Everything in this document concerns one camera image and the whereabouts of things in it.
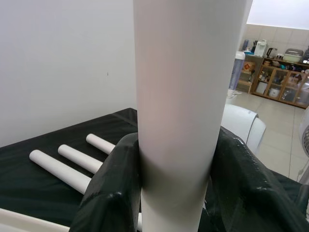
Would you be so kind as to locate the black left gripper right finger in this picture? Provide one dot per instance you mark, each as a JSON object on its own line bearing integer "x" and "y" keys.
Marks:
{"x": 241, "y": 193}

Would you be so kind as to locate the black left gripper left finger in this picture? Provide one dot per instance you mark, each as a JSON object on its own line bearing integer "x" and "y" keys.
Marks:
{"x": 108, "y": 198}

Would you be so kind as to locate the white plastic table top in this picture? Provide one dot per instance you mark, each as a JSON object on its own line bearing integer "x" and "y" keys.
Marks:
{"x": 24, "y": 222}

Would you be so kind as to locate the white plastic table leg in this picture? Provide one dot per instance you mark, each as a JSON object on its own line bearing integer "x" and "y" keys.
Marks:
{"x": 99, "y": 142}
{"x": 55, "y": 169}
{"x": 181, "y": 96}
{"x": 77, "y": 157}

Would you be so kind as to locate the white rounded floor appliance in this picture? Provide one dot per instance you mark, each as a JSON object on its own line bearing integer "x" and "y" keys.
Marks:
{"x": 243, "y": 125}

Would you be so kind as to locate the black table cloth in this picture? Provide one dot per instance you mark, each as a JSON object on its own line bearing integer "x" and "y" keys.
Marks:
{"x": 24, "y": 188}

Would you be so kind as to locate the white rice cooker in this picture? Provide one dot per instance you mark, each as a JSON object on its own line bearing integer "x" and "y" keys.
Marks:
{"x": 274, "y": 93}

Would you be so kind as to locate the white storage container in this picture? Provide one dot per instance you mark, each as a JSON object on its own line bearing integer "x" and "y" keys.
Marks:
{"x": 261, "y": 88}

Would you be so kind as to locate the wooden glass-door cabinet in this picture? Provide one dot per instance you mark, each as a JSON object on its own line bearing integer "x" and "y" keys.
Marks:
{"x": 277, "y": 83}

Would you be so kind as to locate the white tower air purifier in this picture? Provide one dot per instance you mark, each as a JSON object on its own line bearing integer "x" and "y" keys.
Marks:
{"x": 239, "y": 72}

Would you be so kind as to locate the orange cardboard box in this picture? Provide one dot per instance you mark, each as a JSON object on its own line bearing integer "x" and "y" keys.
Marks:
{"x": 248, "y": 67}

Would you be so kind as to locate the black knife block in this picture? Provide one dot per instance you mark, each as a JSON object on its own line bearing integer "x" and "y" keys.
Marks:
{"x": 253, "y": 48}

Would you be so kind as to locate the pale green lidded container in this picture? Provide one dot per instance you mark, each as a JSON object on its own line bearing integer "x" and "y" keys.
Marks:
{"x": 293, "y": 56}

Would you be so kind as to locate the white water dispenser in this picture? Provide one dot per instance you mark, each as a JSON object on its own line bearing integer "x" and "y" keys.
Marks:
{"x": 261, "y": 48}

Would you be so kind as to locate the blue water bottle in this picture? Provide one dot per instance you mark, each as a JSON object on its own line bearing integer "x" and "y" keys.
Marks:
{"x": 245, "y": 46}

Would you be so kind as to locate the black countertop appliance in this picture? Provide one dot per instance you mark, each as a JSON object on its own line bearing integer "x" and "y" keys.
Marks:
{"x": 306, "y": 56}

